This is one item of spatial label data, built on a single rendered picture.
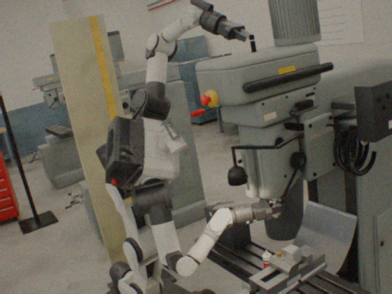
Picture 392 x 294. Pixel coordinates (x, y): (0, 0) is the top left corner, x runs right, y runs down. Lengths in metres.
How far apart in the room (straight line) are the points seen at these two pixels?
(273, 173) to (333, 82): 0.47
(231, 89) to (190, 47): 7.47
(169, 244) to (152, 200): 0.18
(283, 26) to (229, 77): 0.40
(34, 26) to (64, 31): 7.43
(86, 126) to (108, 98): 0.27
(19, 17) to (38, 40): 0.70
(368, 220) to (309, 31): 0.91
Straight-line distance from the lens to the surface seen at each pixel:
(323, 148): 1.66
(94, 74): 3.01
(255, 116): 1.40
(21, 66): 10.25
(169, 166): 1.57
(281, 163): 1.52
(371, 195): 1.90
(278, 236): 3.84
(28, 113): 10.26
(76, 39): 2.99
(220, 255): 2.01
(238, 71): 1.31
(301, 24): 1.60
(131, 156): 1.52
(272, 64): 1.41
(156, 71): 1.74
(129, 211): 1.90
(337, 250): 1.95
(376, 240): 2.02
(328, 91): 1.67
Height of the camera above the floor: 1.98
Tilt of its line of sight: 16 degrees down
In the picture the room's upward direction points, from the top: 11 degrees counter-clockwise
